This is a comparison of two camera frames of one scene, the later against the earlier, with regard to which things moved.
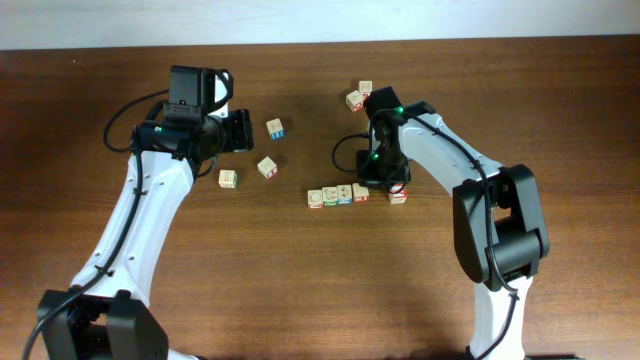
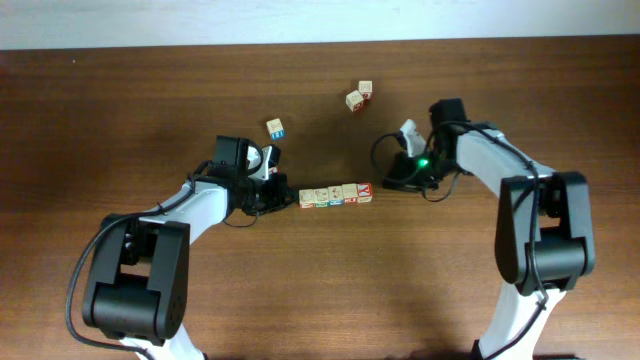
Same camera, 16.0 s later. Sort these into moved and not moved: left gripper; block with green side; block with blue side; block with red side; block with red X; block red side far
Moved: block with green side; left gripper; block with red X; block with red side
Not moved: block red side far; block with blue side
